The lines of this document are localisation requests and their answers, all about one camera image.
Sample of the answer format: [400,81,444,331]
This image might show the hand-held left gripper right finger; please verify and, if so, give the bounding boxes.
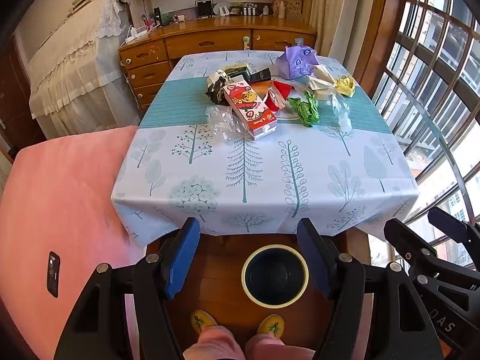
[296,217,447,360]

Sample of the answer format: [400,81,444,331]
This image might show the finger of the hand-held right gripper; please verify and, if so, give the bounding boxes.
[383,217,456,274]
[427,207,480,246]

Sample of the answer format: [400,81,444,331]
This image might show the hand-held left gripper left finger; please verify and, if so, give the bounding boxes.
[54,217,201,360]

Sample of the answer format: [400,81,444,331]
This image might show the dark blue bin cream rim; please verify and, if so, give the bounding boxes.
[241,244,310,306]

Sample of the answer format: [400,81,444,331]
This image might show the red pink juice carton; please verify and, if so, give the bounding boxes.
[222,80,278,141]

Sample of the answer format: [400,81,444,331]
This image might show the green chocolate box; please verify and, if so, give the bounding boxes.
[225,64,253,81]

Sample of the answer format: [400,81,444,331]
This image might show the yellow slipper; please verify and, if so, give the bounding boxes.
[257,314,285,336]
[190,309,218,334]

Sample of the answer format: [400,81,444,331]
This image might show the person's left leg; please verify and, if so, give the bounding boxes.
[183,325,246,360]

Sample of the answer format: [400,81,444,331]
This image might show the person's leg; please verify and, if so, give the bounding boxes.
[183,325,246,360]
[245,332,316,360]

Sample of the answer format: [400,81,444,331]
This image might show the tree print tablecloth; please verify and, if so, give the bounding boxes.
[110,50,420,248]

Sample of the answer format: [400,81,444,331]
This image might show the person's right leg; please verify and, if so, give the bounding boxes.
[245,332,316,360]

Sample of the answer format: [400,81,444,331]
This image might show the black phone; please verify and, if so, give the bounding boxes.
[46,251,61,299]

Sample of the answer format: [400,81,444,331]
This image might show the clear plastic bag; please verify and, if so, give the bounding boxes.
[326,94,353,133]

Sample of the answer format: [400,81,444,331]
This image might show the clear plastic wrapper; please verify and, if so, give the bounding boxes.
[205,104,246,141]

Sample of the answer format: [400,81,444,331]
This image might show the barred window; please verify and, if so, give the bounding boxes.
[369,0,480,267]

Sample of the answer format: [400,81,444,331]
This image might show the green crumpled paper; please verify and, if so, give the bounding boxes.
[287,90,321,128]

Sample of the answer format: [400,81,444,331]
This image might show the red and pink wrapper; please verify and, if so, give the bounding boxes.
[267,80,295,113]

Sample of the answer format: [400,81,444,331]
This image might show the yellow crumpled paper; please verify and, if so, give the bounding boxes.
[333,75,357,98]

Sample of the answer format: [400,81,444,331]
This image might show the black crumpled wrapper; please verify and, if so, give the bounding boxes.
[204,67,235,106]

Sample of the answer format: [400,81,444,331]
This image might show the purple cardboard box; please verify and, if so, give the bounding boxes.
[275,45,319,80]

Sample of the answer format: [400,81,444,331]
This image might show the wooden dresser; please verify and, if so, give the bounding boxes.
[119,15,317,111]

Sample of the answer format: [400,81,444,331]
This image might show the white lace cover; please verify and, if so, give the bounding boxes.
[28,0,141,139]

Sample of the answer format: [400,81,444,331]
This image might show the dark wooden door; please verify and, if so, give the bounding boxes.
[0,37,46,151]

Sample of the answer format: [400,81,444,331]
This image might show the white power strip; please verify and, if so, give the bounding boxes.
[125,26,151,44]

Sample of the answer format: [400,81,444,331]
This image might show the tan bag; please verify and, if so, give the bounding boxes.
[272,0,304,17]

